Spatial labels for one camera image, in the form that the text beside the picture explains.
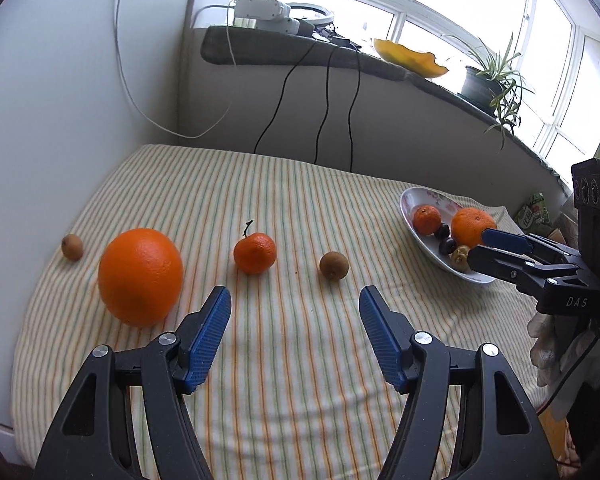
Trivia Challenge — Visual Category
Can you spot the small brown fruit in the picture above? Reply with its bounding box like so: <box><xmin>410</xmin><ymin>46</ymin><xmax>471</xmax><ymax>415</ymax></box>
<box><xmin>61</xmin><ymin>233</ymin><xmax>84</xmax><ymax>262</ymax></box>

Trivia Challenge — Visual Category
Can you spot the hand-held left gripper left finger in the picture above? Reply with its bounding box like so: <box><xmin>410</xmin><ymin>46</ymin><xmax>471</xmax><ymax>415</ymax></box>
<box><xmin>34</xmin><ymin>285</ymin><xmax>232</xmax><ymax>480</ymax></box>

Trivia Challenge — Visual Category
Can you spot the green kiwi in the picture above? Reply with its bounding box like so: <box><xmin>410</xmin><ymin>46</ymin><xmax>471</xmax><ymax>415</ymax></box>
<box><xmin>450</xmin><ymin>245</ymin><xmax>473</xmax><ymax>273</ymax></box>

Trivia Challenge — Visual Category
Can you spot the white charger block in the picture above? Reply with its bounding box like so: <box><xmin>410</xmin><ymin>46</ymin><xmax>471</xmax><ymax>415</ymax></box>
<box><xmin>256</xmin><ymin>16</ymin><xmax>301</xmax><ymax>37</ymax></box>

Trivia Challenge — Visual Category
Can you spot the black power adapter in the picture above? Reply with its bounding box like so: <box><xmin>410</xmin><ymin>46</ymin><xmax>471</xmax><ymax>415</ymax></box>
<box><xmin>325</xmin><ymin>30</ymin><xmax>363</xmax><ymax>52</ymax></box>

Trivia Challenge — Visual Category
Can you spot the smooth orange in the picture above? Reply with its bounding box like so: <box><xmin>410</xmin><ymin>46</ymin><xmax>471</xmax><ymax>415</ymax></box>
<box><xmin>98</xmin><ymin>227</ymin><xmax>185</xmax><ymax>328</ymax></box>

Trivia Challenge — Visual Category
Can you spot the white window frame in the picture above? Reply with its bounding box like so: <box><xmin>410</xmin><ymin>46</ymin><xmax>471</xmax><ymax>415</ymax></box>
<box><xmin>240</xmin><ymin>0</ymin><xmax>600</xmax><ymax>161</ymax></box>

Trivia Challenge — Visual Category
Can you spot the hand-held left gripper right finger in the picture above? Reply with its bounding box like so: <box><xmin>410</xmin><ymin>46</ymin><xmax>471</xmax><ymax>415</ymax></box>
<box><xmin>358</xmin><ymin>285</ymin><xmax>561</xmax><ymax>480</ymax></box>

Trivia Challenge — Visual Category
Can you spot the person's right hand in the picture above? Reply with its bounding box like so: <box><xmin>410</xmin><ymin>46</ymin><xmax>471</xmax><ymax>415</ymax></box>
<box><xmin>527</xmin><ymin>312</ymin><xmax>600</xmax><ymax>420</ymax></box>

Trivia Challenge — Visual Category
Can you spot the dimpled orange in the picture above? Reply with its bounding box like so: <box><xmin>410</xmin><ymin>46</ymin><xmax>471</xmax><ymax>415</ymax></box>
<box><xmin>451</xmin><ymin>207</ymin><xmax>497</xmax><ymax>250</ymax></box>

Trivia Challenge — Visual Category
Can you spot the potted spider plant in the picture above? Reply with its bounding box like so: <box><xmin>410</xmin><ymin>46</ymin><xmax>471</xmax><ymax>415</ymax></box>
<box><xmin>442</xmin><ymin>32</ymin><xmax>536</xmax><ymax>151</ymax></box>

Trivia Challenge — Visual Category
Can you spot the white board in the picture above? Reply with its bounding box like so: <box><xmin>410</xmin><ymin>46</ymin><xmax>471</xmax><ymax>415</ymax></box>
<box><xmin>0</xmin><ymin>0</ymin><xmax>191</xmax><ymax>433</ymax></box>

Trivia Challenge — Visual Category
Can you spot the yellow bowl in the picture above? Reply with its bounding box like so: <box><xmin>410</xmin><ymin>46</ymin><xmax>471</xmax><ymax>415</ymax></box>
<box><xmin>372</xmin><ymin>37</ymin><xmax>451</xmax><ymax>80</ymax></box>

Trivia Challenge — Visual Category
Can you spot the striped tablecloth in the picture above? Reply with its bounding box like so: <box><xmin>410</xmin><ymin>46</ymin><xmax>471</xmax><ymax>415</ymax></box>
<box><xmin>10</xmin><ymin>144</ymin><xmax>571</xmax><ymax>480</ymax></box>

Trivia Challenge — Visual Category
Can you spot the brown kiwi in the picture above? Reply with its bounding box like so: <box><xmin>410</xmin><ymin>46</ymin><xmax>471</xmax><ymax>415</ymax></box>
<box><xmin>319</xmin><ymin>251</ymin><xmax>350</xmax><ymax>281</ymax></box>

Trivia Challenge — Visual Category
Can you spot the floral white plate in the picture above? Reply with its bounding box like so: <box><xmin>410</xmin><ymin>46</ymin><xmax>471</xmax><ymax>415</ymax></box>
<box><xmin>400</xmin><ymin>187</ymin><xmax>506</xmax><ymax>285</ymax></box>

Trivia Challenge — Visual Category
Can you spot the green snack bag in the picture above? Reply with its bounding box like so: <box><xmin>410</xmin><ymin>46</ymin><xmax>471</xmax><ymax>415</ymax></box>
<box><xmin>514</xmin><ymin>192</ymin><xmax>551</xmax><ymax>226</ymax></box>

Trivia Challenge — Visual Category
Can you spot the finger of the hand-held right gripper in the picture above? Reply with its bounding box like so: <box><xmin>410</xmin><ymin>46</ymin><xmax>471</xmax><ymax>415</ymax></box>
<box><xmin>467</xmin><ymin>245</ymin><xmax>600</xmax><ymax>296</ymax></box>
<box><xmin>481</xmin><ymin>228</ymin><xmax>583</xmax><ymax>266</ymax></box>

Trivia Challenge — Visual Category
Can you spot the tangerine with stem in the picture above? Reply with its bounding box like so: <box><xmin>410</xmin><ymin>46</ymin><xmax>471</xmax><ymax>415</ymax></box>
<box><xmin>233</xmin><ymin>220</ymin><xmax>277</xmax><ymax>276</ymax></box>

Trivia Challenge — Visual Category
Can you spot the small tangerine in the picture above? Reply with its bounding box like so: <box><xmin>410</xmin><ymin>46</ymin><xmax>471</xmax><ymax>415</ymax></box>
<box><xmin>413</xmin><ymin>205</ymin><xmax>442</xmax><ymax>236</ymax></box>

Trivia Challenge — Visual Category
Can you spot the black cable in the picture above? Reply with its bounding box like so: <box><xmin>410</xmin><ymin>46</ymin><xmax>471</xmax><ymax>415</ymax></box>
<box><xmin>253</xmin><ymin>39</ymin><xmax>321</xmax><ymax>155</ymax></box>
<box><xmin>347</xmin><ymin>49</ymin><xmax>363</xmax><ymax>172</ymax></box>
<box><xmin>314</xmin><ymin>46</ymin><xmax>341</xmax><ymax>163</ymax></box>

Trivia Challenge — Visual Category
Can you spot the white power cable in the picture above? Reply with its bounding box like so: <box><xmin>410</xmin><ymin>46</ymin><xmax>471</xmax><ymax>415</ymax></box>
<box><xmin>114</xmin><ymin>0</ymin><xmax>238</xmax><ymax>140</ymax></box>

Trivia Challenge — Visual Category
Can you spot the ring light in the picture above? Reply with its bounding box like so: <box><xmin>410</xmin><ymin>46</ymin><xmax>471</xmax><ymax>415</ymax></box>
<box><xmin>280</xmin><ymin>1</ymin><xmax>348</xmax><ymax>28</ymax></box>

